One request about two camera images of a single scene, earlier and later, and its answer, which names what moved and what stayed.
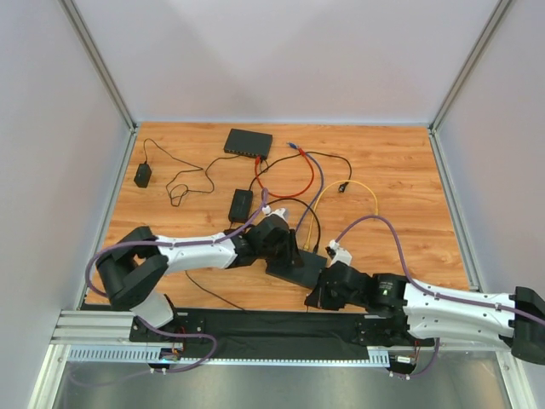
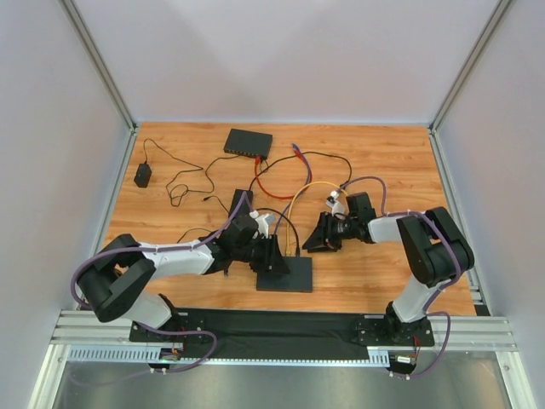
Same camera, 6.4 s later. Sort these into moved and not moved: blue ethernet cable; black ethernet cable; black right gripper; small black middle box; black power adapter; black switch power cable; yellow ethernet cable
Moved: yellow ethernet cable; black ethernet cable; blue ethernet cable; black right gripper; black switch power cable
Not moved: small black middle box; black power adapter
